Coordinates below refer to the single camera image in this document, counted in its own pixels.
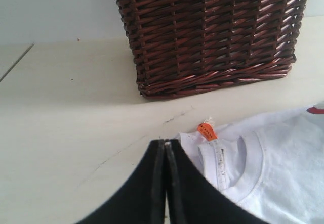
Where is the white t-shirt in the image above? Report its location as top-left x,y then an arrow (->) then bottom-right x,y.
177,103 -> 323,223

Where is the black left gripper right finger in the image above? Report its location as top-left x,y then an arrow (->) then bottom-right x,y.
164,139 -> 263,223

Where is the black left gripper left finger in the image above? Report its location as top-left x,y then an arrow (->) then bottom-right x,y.
80,140 -> 166,224

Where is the orange garment hang tag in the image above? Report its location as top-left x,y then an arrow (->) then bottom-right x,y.
197,117 -> 218,142

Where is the dark brown wicker basket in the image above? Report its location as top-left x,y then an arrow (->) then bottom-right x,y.
116,0 -> 307,99

